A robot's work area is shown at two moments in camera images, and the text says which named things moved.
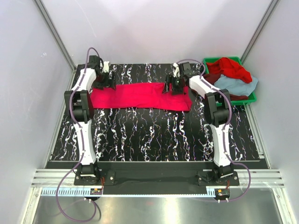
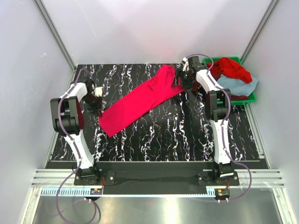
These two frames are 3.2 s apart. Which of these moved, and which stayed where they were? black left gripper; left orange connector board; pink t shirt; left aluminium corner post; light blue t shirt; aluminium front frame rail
Moved: black left gripper; pink t shirt
Stayed: left orange connector board; left aluminium corner post; aluminium front frame rail; light blue t shirt
